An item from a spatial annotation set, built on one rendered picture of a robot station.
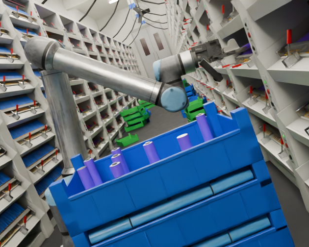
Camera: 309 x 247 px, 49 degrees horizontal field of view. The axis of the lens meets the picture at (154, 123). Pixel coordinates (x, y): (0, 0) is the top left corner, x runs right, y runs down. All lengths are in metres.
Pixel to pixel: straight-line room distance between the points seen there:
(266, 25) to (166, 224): 0.77
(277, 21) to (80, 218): 0.85
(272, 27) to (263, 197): 0.69
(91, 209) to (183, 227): 0.13
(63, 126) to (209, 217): 1.04
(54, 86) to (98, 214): 1.01
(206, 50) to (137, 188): 0.98
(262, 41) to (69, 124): 0.83
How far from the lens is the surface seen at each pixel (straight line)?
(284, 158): 1.43
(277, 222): 0.55
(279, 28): 1.13
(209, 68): 1.39
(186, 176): 0.49
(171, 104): 1.22
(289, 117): 1.15
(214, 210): 0.51
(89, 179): 0.58
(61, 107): 1.46
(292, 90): 1.14
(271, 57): 1.11
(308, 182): 1.20
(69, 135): 1.47
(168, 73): 1.36
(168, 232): 0.51
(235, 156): 0.50
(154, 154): 0.57
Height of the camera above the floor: 0.65
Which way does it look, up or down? 8 degrees down
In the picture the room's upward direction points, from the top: 22 degrees counter-clockwise
